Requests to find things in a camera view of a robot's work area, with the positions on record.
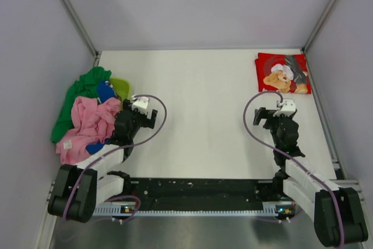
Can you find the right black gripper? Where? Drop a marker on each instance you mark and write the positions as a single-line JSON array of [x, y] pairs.
[[263, 113]]

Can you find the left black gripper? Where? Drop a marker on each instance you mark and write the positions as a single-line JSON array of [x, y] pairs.
[[147, 122]]

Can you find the red t shirt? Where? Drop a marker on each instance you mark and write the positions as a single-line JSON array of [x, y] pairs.
[[283, 73]]

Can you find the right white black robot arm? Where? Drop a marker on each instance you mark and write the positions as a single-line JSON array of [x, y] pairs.
[[335, 211]]

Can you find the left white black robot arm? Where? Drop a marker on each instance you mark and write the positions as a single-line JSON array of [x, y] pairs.
[[78, 189]]

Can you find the lime green tray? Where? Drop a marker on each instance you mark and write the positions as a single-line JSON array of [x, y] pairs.
[[122, 87]]

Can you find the blue t shirt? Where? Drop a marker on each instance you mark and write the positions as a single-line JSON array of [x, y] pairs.
[[105, 91]]

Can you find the pink t shirt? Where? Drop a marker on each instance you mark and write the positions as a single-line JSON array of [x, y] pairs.
[[92, 123]]

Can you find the green t shirt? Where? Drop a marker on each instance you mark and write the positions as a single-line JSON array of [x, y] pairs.
[[85, 86]]

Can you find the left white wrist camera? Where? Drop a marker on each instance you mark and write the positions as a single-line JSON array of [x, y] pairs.
[[139, 104]]

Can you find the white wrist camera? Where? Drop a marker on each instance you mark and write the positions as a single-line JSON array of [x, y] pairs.
[[139, 104], [285, 107]]

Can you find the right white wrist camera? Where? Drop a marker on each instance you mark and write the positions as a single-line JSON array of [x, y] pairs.
[[285, 107]]

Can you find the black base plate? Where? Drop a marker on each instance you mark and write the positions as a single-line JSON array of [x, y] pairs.
[[190, 194]]

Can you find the grey slotted cable duct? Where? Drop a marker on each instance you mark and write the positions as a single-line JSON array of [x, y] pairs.
[[127, 210]]

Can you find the left aluminium frame post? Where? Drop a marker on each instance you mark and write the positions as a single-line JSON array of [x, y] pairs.
[[79, 27]]

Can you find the aluminium frame post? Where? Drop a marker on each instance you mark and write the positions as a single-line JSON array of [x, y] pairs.
[[79, 27], [325, 15]]

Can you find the right aluminium frame post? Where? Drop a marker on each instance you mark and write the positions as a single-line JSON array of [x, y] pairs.
[[325, 15]]

